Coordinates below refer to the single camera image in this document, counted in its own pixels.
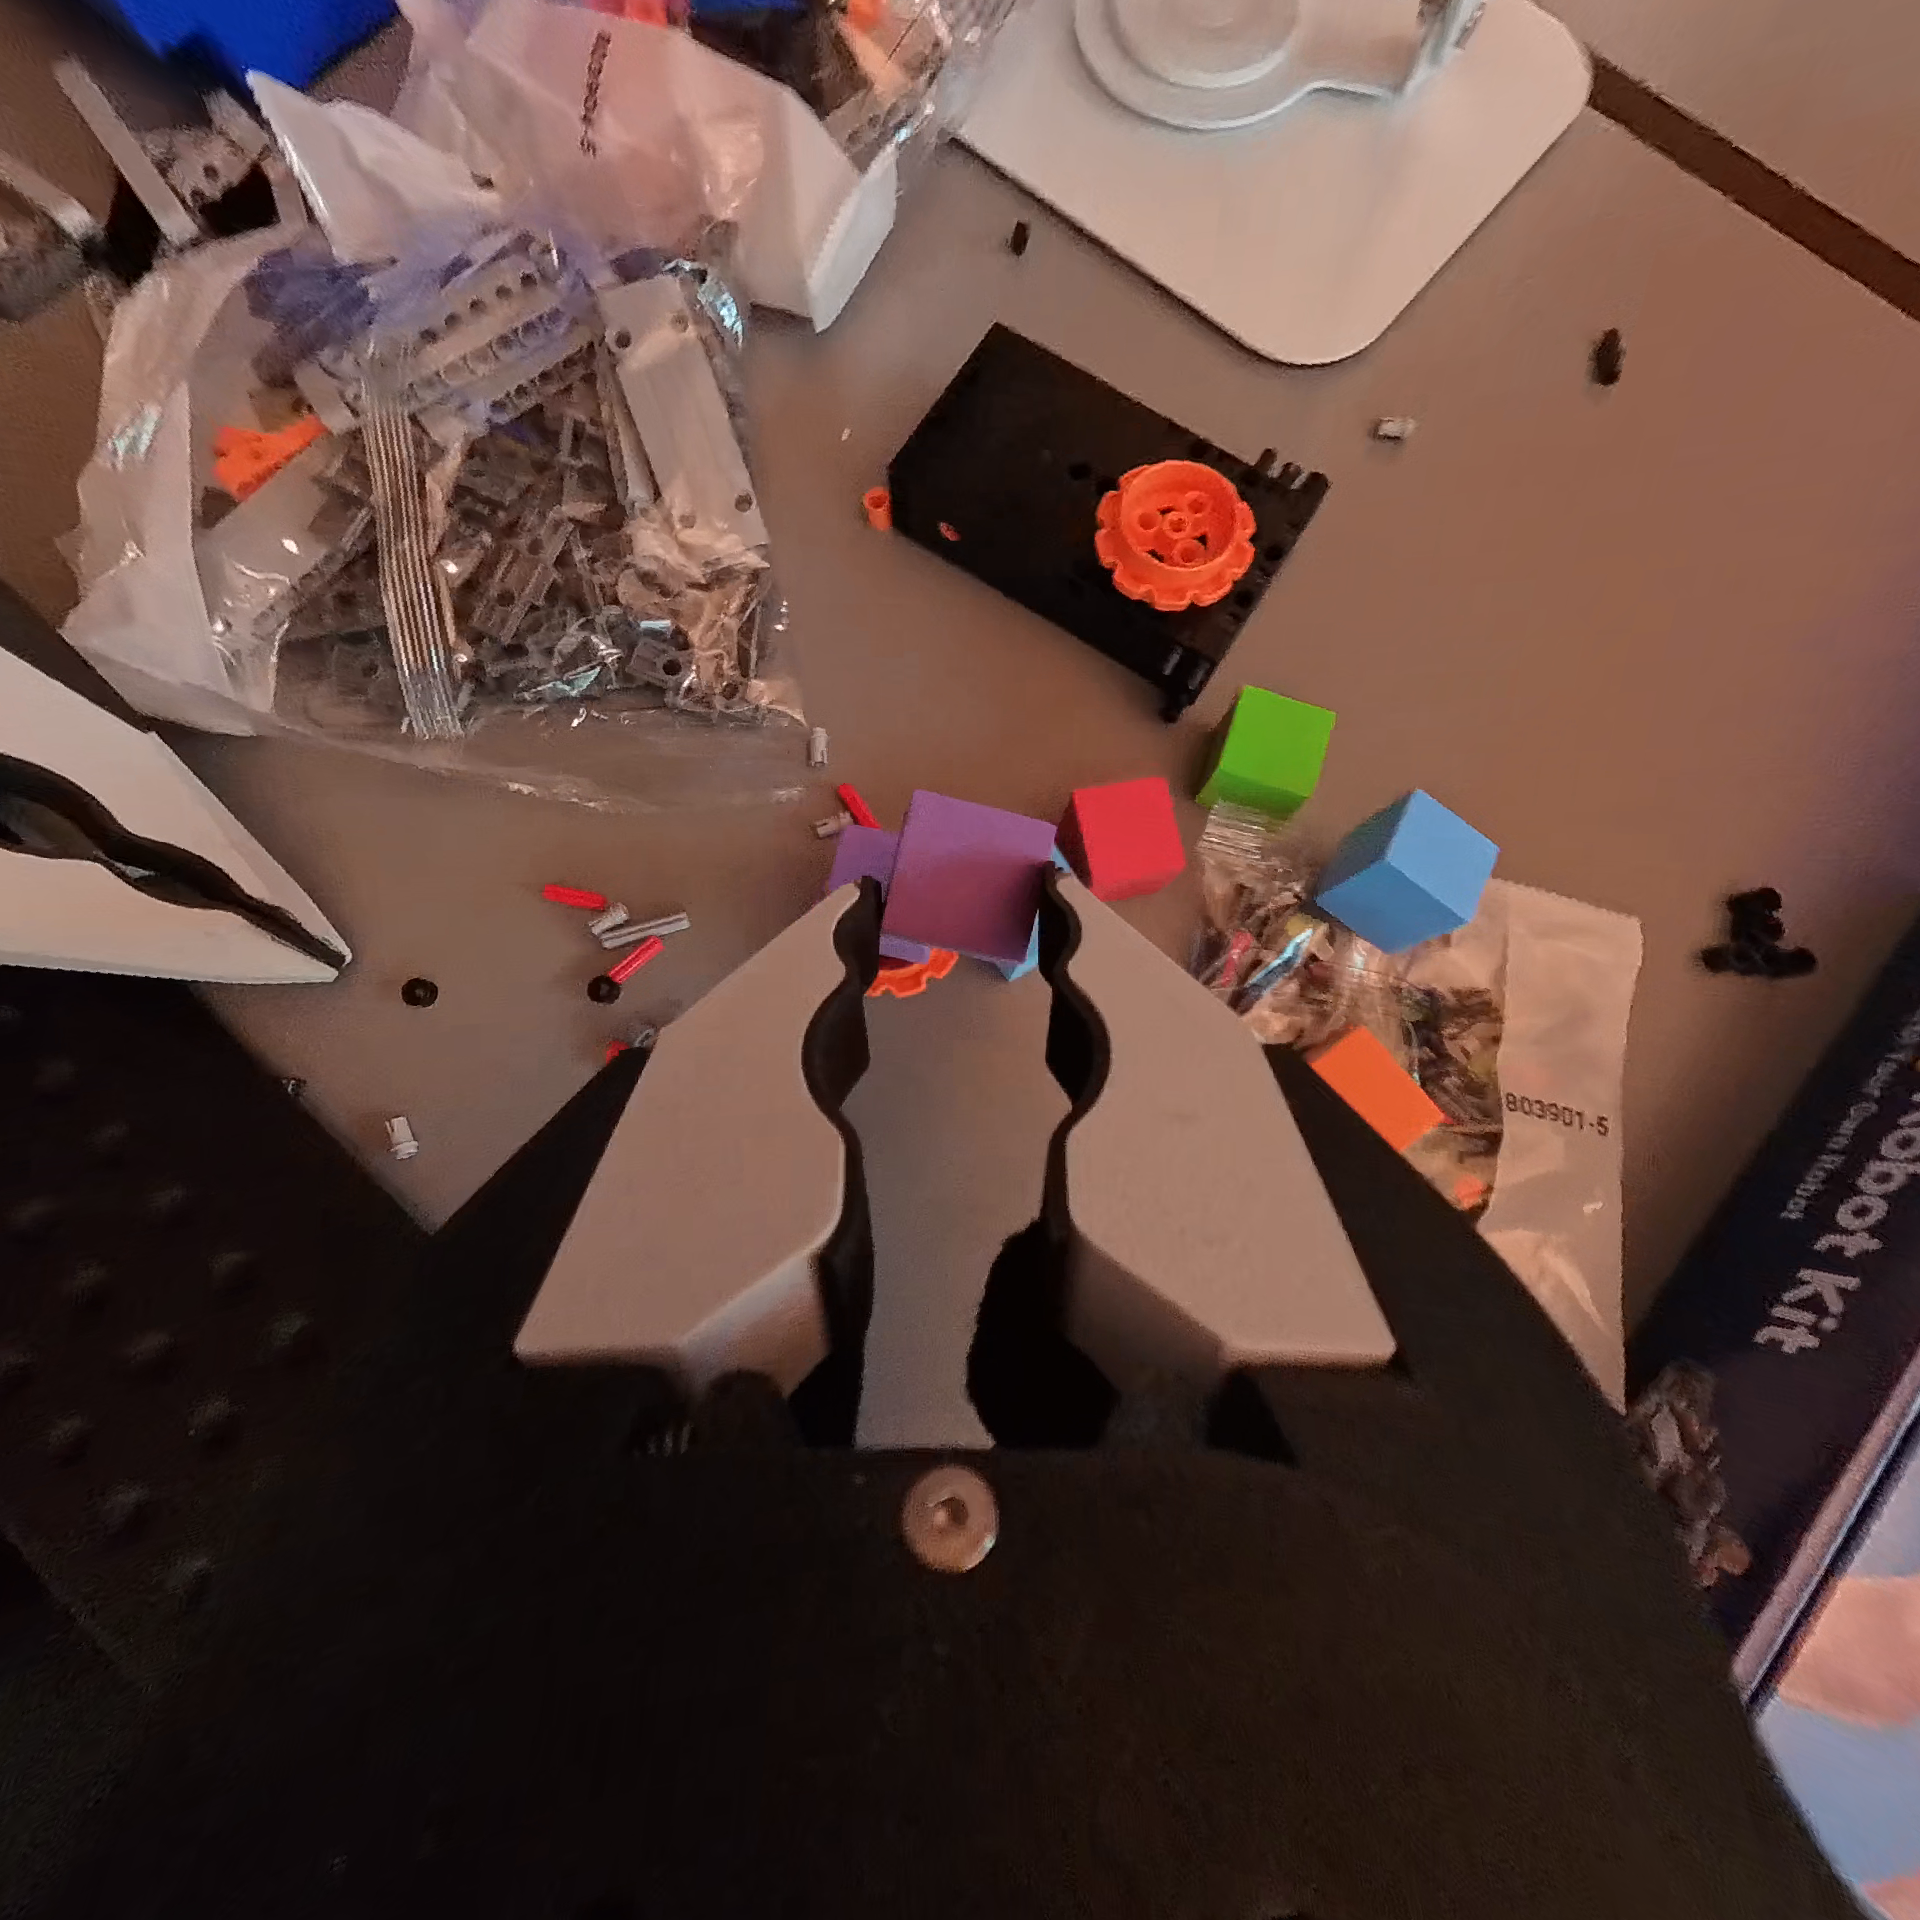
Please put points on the orange cube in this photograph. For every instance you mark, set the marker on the orange cube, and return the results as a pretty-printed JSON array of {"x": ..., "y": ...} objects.
[{"x": 1373, "y": 1088}]

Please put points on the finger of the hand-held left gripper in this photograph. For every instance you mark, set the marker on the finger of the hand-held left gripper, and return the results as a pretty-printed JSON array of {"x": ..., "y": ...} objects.
[
  {"x": 90, "y": 924},
  {"x": 120, "y": 765}
]

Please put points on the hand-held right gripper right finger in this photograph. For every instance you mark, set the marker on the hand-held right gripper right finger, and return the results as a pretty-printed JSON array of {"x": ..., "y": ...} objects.
[{"x": 1230, "y": 1199}]

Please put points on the black linked pins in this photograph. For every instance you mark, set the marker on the black linked pins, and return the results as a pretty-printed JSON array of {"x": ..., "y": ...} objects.
[{"x": 1756, "y": 931}]

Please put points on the blue storage bin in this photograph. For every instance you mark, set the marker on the blue storage bin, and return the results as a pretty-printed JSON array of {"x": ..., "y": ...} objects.
[{"x": 225, "y": 32}]

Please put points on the blue cube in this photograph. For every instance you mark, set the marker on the blue cube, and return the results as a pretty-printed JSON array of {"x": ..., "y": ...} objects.
[
  {"x": 1025, "y": 954},
  {"x": 1402, "y": 878}
]

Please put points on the red pin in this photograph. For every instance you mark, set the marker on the red pin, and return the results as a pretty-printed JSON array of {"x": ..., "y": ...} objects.
[{"x": 860, "y": 806}]

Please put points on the dark printed cardboard box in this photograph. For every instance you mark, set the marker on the dark printed cardboard box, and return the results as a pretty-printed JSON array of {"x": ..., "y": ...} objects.
[{"x": 1802, "y": 1199}]

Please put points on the grey connector pin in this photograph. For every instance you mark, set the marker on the grey connector pin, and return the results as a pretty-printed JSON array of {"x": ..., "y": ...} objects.
[{"x": 609, "y": 920}]

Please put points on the green cube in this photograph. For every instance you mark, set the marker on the green cube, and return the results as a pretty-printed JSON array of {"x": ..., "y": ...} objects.
[{"x": 1267, "y": 751}]

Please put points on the orange gear wheel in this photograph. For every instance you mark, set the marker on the orange gear wheel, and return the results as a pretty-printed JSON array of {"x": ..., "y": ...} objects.
[
  {"x": 1173, "y": 536},
  {"x": 906, "y": 978}
]

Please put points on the grey flat beam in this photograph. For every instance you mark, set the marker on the grey flat beam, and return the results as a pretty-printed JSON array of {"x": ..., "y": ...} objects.
[{"x": 128, "y": 152}]

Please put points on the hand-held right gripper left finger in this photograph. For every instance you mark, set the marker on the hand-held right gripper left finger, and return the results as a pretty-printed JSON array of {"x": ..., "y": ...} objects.
[{"x": 689, "y": 1199}]

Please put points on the black building plate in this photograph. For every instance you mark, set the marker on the black building plate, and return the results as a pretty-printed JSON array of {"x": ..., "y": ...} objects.
[{"x": 1018, "y": 451}]

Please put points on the short red axle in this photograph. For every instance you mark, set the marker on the short red axle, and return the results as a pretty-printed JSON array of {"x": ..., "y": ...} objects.
[{"x": 575, "y": 897}]

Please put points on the purple cube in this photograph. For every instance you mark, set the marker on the purple cube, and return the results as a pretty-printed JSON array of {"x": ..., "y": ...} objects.
[
  {"x": 860, "y": 862},
  {"x": 967, "y": 878}
]

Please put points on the clear bag of grey parts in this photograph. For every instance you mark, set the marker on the clear bag of grey parts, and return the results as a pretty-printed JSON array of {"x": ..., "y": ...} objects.
[{"x": 495, "y": 525}]

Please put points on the red cube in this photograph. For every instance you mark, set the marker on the red cube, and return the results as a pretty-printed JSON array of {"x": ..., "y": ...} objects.
[{"x": 1126, "y": 836}]

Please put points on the clear bag of coloured parts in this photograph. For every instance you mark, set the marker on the clear bag of coloured parts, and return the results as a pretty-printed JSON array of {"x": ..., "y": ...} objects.
[{"x": 1560, "y": 1051}]

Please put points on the small grey pin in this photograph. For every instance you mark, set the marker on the small grey pin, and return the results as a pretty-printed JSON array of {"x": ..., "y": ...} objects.
[{"x": 399, "y": 1137}]

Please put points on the grey desk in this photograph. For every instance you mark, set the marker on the grey desk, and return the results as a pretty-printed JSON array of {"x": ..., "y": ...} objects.
[{"x": 1500, "y": 601}]

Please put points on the long red axle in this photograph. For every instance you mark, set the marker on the long red axle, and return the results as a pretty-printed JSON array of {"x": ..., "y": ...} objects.
[{"x": 637, "y": 961}]

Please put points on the black perforated chair back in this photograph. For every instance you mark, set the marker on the black perforated chair back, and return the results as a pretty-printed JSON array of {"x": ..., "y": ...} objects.
[{"x": 180, "y": 1276}]

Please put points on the orange connector part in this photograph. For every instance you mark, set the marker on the orange connector part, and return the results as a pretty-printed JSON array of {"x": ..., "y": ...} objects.
[{"x": 261, "y": 458}]

